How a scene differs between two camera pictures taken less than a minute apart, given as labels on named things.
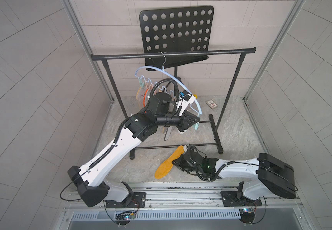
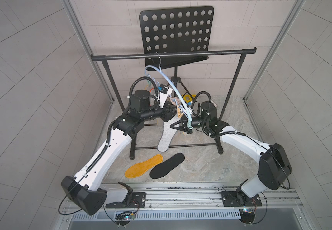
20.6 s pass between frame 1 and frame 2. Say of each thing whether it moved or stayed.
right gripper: moved
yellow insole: moved
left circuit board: stayed
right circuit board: stayed
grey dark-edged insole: moved
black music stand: stayed
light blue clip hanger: moved
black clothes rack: stayed
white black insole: moved
